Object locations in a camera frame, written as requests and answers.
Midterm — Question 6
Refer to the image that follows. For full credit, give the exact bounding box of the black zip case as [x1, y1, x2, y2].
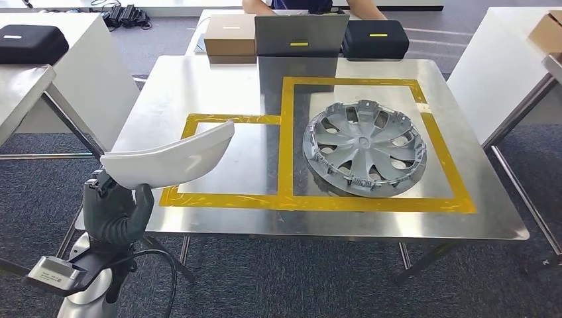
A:
[341, 19, 410, 60]
[0, 25, 70, 66]

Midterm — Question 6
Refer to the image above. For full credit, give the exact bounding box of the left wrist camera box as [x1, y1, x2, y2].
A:
[24, 245, 138, 295]

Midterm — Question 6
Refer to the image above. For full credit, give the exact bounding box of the grey laptop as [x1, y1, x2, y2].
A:
[254, 14, 351, 58]

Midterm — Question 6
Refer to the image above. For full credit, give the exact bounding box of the small yellow tape rectangle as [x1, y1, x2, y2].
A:
[158, 113, 282, 209]

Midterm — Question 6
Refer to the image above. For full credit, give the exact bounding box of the brown cardboard box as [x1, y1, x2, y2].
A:
[203, 14, 258, 64]

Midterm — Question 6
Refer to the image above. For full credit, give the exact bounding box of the large yellow tape rectangle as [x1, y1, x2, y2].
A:
[276, 76, 477, 215]

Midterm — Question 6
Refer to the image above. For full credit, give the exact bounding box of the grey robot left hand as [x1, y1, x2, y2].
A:
[82, 168, 155, 249]

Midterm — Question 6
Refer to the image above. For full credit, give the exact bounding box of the grey wheel cover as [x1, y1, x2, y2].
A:
[303, 99, 427, 198]

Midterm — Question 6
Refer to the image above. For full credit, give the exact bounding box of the white curved plastic part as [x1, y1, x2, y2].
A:
[99, 121, 236, 191]

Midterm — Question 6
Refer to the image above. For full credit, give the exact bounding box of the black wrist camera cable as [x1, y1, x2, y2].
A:
[109, 249, 179, 318]

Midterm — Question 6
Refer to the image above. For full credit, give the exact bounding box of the steel table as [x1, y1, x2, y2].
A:
[0, 64, 109, 161]
[482, 52, 562, 267]

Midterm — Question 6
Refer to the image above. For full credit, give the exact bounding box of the steel workbench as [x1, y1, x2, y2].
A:
[56, 54, 531, 286]

